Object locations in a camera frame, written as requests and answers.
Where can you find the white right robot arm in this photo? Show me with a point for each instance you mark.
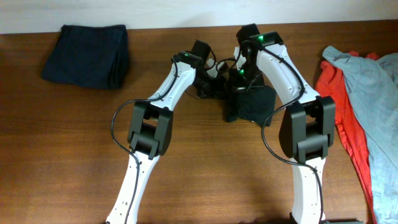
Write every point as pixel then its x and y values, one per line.
pixel 307 128

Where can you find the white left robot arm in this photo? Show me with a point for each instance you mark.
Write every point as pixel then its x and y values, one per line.
pixel 150 130

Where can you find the folded navy blue garment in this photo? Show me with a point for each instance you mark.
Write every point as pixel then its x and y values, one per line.
pixel 89 57

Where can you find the light blue grey t-shirt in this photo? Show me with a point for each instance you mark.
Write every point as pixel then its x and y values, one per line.
pixel 371 86

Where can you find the dark green t-shirt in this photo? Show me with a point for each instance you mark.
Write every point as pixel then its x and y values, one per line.
pixel 242 98

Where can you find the red t-shirt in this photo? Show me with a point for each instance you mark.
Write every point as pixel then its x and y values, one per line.
pixel 332 83

